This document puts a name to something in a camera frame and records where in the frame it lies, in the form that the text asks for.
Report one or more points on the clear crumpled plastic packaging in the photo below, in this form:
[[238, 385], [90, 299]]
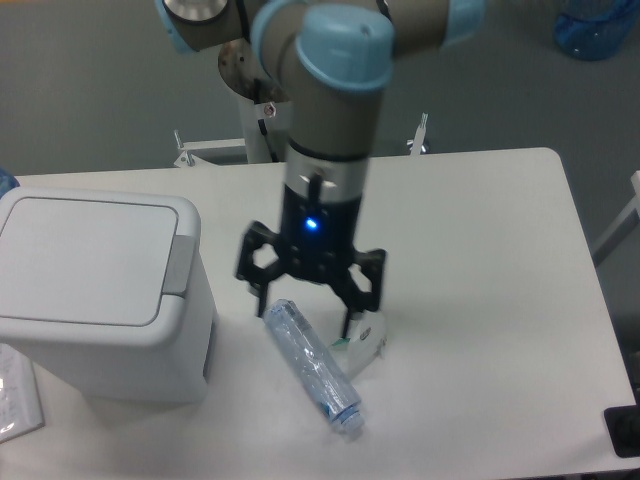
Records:
[[365, 341]]

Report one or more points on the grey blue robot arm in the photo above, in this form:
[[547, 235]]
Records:
[[334, 61]]

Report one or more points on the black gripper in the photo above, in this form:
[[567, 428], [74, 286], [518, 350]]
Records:
[[315, 244]]

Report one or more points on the white metal frame right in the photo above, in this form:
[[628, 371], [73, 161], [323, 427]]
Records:
[[620, 228]]

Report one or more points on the clear plastic water bottle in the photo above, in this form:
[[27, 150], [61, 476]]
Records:
[[310, 360]]

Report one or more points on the black device at table edge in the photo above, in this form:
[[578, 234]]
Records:
[[623, 426]]

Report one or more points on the white plastic trash can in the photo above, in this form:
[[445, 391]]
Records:
[[108, 291]]

